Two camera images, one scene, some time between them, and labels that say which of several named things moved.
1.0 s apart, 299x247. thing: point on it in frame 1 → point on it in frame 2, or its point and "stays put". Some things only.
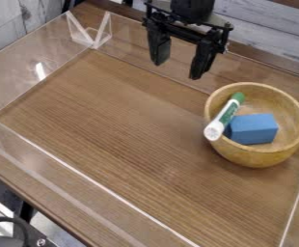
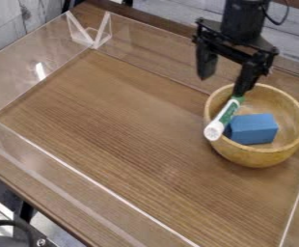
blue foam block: (250, 128) stays put
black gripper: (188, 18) → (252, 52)
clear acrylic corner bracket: (89, 37) stays put
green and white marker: (213, 129) stays put
